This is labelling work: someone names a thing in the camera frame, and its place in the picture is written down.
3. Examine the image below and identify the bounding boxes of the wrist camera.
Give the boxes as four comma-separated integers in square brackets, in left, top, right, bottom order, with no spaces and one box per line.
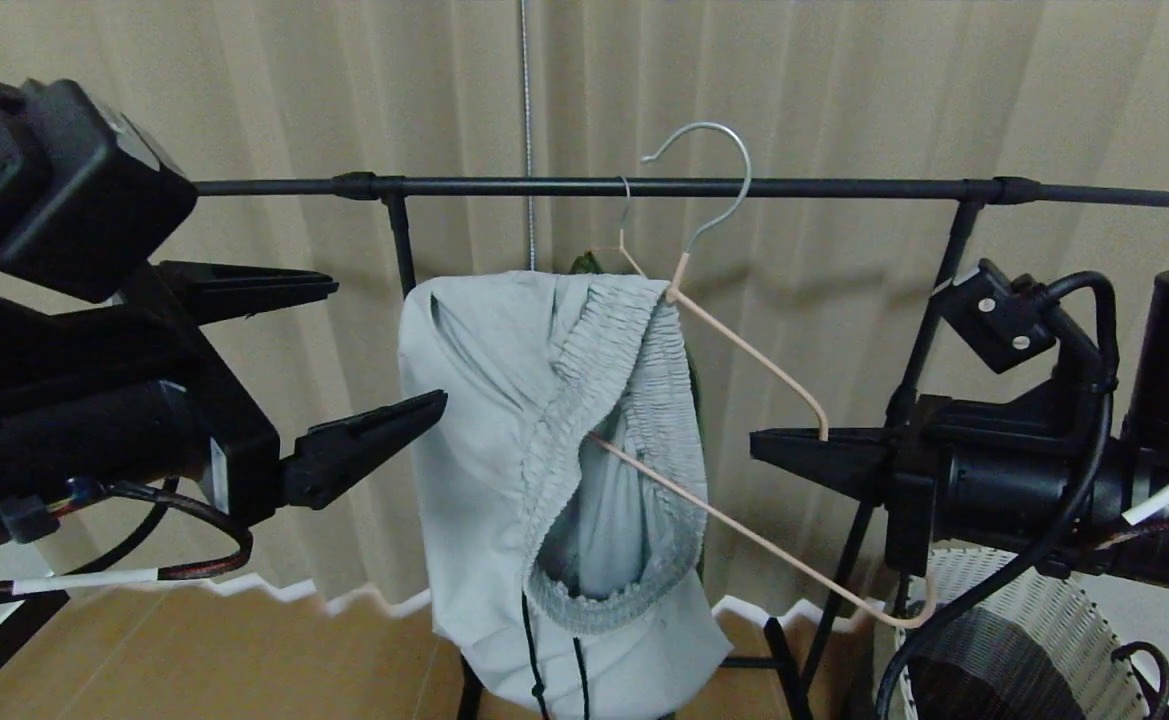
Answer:
[0,78,200,301]
[932,258,1110,446]

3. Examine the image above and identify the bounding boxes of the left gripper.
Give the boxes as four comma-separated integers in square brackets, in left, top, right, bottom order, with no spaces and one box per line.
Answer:
[0,262,448,556]

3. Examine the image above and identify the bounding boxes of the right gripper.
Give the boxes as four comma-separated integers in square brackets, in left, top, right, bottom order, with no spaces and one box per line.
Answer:
[884,395,1125,576]

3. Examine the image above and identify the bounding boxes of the white laundry basket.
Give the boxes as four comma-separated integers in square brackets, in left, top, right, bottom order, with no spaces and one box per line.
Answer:
[874,545,1169,720]

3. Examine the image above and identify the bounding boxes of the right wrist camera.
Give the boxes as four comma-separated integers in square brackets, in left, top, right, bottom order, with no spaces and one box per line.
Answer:
[932,258,1110,446]

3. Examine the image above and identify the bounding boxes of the pale grey shorts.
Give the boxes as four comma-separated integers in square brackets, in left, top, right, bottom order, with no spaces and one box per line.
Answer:
[399,270,735,720]

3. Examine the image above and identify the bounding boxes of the black clothes rack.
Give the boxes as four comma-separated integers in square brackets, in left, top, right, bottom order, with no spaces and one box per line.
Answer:
[194,172,1169,720]

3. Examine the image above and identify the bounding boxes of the pink clothes hanger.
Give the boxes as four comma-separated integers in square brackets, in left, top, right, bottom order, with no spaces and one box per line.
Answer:
[584,122,935,629]
[592,177,645,279]

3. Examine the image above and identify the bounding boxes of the beige curtain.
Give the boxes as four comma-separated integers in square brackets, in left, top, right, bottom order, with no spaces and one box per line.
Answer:
[0,0,1169,616]

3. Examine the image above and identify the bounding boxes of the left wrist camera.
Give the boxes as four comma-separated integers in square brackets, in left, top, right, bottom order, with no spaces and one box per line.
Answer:
[0,78,200,301]

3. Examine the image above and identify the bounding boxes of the green long-sleeved shirt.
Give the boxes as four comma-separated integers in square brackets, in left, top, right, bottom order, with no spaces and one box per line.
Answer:
[569,250,715,720]

